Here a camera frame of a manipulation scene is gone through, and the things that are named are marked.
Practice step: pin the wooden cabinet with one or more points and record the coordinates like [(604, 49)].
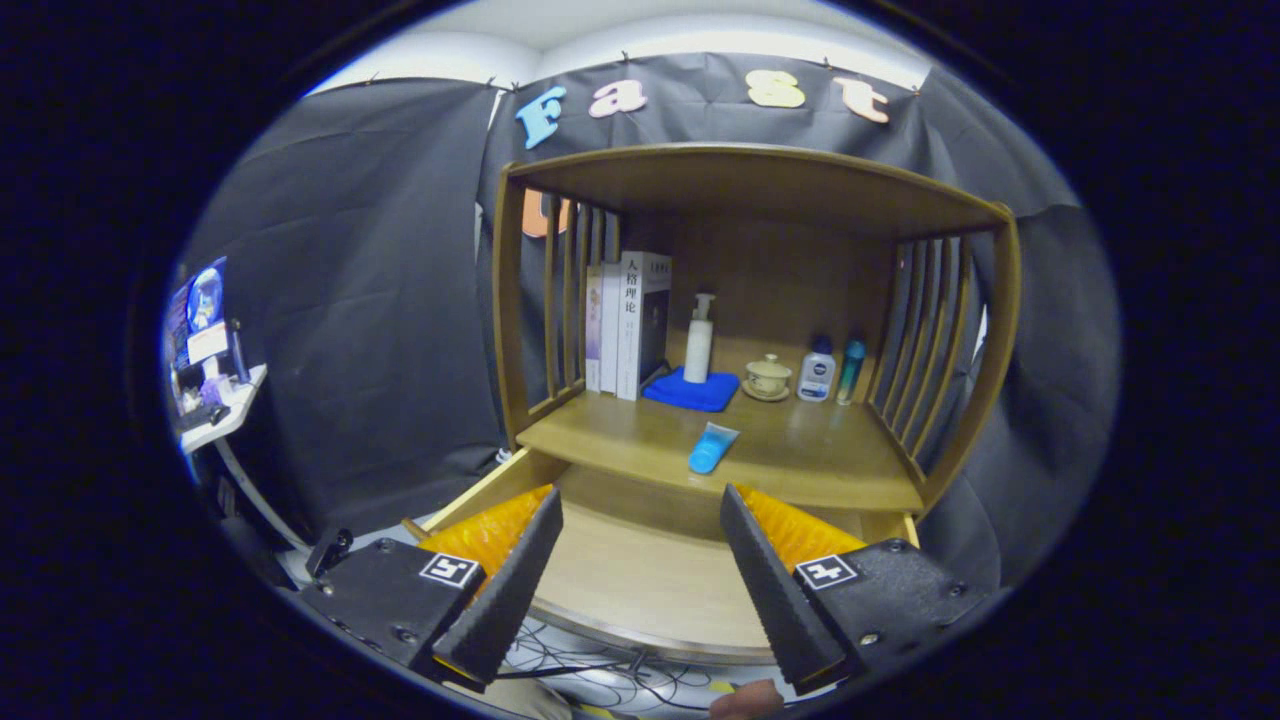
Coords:
[(790, 280)]

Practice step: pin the beige lidded ceramic teacup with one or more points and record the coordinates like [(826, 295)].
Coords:
[(767, 378)]

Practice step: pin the white lotion bottle blue cap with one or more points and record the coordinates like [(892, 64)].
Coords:
[(817, 375)]

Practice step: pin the small black device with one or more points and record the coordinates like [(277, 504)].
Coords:
[(330, 550)]

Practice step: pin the teal slim bottle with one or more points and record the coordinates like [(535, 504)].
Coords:
[(851, 375)]

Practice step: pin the blue white cosmetic tube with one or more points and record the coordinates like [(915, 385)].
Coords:
[(712, 450)]

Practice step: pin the white side desk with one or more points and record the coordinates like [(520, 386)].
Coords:
[(235, 410)]

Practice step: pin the blue folded cloth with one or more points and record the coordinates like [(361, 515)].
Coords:
[(690, 395)]

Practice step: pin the thin pink book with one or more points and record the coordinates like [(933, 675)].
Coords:
[(594, 330)]

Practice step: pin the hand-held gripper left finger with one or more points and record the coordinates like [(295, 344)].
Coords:
[(510, 590)]

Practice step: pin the white pump bottle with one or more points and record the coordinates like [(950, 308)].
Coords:
[(698, 350)]

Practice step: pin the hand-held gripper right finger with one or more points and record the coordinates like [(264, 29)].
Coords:
[(775, 590)]

